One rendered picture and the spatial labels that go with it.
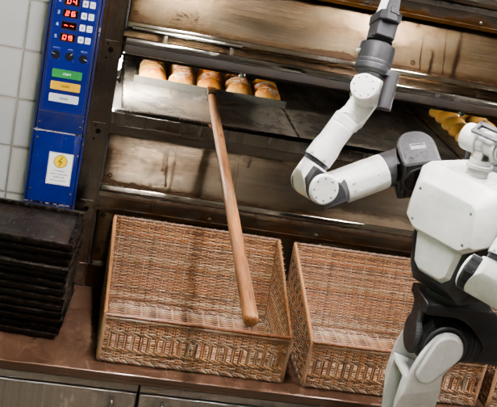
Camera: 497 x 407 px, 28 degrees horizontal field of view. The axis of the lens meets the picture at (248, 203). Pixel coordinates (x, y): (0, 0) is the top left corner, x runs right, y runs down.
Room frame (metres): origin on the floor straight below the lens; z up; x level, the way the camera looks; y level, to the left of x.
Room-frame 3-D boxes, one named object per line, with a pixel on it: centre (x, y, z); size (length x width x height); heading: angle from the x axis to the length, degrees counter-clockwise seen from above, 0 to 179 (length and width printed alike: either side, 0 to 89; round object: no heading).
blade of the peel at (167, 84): (3.70, 0.24, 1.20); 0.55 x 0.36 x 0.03; 98
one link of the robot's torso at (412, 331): (2.35, -0.60, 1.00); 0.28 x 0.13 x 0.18; 101
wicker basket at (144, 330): (2.84, 0.10, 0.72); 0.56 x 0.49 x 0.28; 100
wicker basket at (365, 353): (2.94, -0.49, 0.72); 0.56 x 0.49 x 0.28; 101
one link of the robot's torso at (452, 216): (2.36, -0.56, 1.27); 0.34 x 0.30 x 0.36; 40
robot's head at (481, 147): (2.33, -0.51, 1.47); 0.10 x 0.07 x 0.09; 40
